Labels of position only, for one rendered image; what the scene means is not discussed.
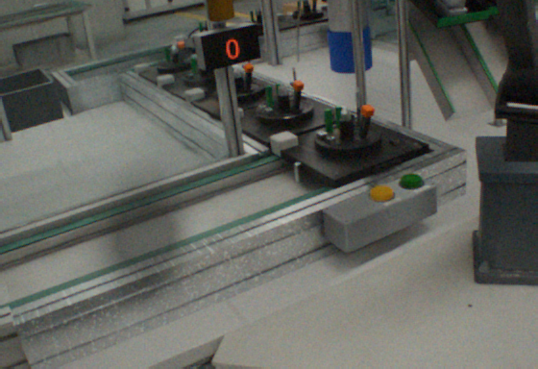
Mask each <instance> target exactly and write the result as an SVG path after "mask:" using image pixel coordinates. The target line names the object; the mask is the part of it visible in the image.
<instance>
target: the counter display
mask: <svg viewBox="0 0 538 369"><path fill-rule="evenodd" d="M237 31H241V35H242V42H243V50H244V57H245V60H242V61H234V62H233V63H230V64H226V65H223V59H222V52H221V46H220V39H219V36H220V35H224V34H228V33H233V32H237ZM201 42H202V48H203V55H204V61H205V67H206V72H208V71H211V70H215V69H220V68H224V67H228V66H232V65H237V64H241V63H242V62H246V61H250V60H255V59H259V58H261V56H260V49H259V41H258V33H257V24H250V25H246V26H243V27H241V28H237V29H232V30H228V31H224V32H219V33H215V34H209V35H205V36H201Z"/></svg>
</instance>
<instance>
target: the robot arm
mask: <svg viewBox="0 0 538 369"><path fill-rule="evenodd" d="M496 4H497V9H498V13H499V15H500V20H501V28H502V33H503V39H504V44H505V49H506V54H507V56H508V59H509V62H508V64H507V67H506V69H505V72H504V73H503V74H502V77H501V81H500V83H499V87H498V92H497V96H496V100H495V107H494V114H495V116H496V118H498V119H504V120H506V136H505V143H502V144H501V147H502V152H503V160H505V161H515V162H538V109H528V108H517V107H511V106H507V103H514V104H516V105H528V106H538V25H537V20H538V19H537V17H536V10H535V8H534V1H533V0H496Z"/></svg>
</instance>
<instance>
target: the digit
mask: <svg viewBox="0 0 538 369"><path fill-rule="evenodd" d="M219 39H220V46H221V52H222V59H223V65H226V64H230V63H233V62H238V61H242V60H245V57H244V50H243V42H242V35H241V31H237V32H233V33H228V34H224V35H220V36H219Z"/></svg>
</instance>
